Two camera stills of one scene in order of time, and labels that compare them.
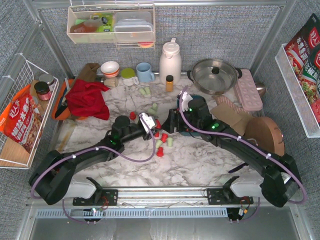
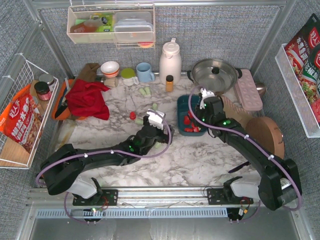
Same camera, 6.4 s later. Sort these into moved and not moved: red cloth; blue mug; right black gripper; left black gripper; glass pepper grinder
Moved: left black gripper; right black gripper
Not moved: glass pepper grinder; red cloth; blue mug
